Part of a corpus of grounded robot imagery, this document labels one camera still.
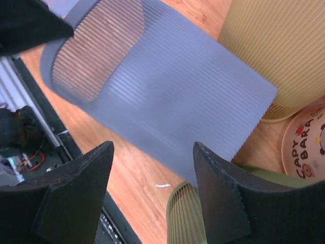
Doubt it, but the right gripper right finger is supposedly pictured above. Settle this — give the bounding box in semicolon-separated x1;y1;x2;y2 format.
193;142;324;243

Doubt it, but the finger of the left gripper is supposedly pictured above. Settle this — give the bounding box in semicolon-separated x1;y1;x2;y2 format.
1;1;74;55

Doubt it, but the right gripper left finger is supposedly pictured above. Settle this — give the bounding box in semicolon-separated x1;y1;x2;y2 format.
1;141;114;243

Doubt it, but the green mesh waste bin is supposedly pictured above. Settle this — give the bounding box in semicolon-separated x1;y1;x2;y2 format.
166;164;316;244

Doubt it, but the peach cartoon plastic bucket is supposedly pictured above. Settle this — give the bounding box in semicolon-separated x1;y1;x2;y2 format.
281;103;324;180

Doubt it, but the grey mesh waste bin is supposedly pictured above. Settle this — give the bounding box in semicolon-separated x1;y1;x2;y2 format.
41;0;277;184

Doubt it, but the yellow slatted waste bin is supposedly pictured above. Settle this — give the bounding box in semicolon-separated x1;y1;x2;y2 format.
218;1;324;121

